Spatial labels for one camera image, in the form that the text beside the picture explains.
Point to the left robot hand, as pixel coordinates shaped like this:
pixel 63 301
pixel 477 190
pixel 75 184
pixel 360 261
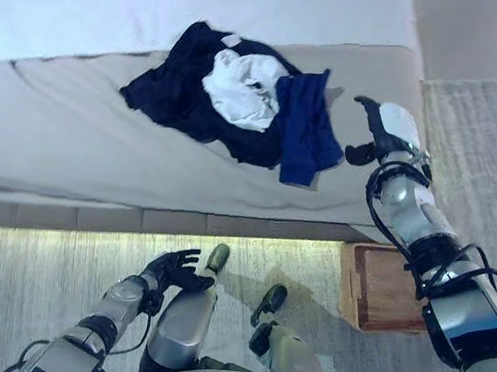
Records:
pixel 175 268

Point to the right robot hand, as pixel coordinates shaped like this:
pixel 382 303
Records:
pixel 391 123

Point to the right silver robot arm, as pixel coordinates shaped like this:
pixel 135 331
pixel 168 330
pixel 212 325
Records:
pixel 446 272

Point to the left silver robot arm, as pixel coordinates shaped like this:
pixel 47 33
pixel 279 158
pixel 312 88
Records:
pixel 86 335

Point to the wooden bed leg block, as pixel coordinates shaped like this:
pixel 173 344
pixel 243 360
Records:
pixel 378 287

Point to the beige bed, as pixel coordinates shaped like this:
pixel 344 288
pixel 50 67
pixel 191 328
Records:
pixel 105 80

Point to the left robot leg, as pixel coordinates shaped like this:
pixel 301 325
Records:
pixel 187 317

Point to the robot leg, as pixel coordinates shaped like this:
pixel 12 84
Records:
pixel 282 336
pixel 187 317

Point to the blue shorts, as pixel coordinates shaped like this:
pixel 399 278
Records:
pixel 306 129

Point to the grey patterned rug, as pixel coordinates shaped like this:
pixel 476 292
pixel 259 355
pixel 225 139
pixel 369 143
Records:
pixel 478 183

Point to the right robot leg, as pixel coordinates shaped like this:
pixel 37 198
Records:
pixel 282 336

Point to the white garment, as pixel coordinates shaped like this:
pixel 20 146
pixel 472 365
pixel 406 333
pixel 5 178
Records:
pixel 240 86

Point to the dark navy garment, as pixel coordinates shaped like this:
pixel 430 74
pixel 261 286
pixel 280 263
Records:
pixel 183 92

